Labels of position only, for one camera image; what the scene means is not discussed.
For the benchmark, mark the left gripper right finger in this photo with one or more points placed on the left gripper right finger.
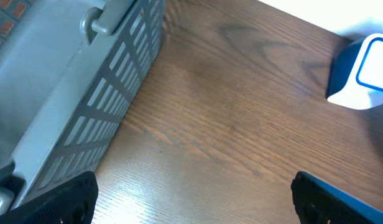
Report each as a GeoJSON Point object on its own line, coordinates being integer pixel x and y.
{"type": "Point", "coordinates": [315, 201]}

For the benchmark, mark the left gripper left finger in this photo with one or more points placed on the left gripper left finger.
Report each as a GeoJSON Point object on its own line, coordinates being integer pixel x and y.
{"type": "Point", "coordinates": [71, 202]}

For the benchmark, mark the grey plastic mesh basket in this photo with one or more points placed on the grey plastic mesh basket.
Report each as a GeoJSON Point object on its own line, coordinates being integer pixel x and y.
{"type": "Point", "coordinates": [69, 70]}

